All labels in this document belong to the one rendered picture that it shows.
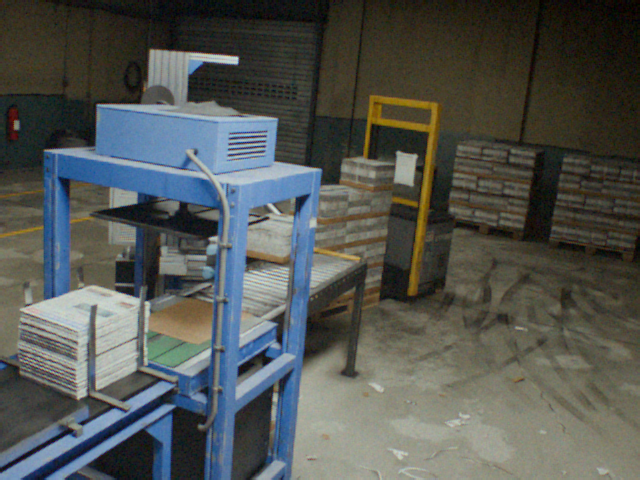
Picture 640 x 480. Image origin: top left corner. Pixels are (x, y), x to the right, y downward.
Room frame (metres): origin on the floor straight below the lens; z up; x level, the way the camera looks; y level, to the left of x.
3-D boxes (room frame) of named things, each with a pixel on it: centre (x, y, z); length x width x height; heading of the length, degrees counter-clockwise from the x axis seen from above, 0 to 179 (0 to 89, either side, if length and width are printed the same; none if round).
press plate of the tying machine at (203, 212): (2.69, 0.61, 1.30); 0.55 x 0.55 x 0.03; 67
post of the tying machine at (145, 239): (3.13, 0.89, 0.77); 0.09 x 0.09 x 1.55; 67
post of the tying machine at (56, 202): (2.58, 1.12, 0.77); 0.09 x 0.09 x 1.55; 67
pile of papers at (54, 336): (2.16, 0.83, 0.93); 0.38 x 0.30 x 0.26; 157
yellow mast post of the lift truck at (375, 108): (6.20, -0.35, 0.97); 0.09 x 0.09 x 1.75; 49
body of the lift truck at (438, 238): (6.27, -0.84, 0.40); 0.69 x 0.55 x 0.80; 49
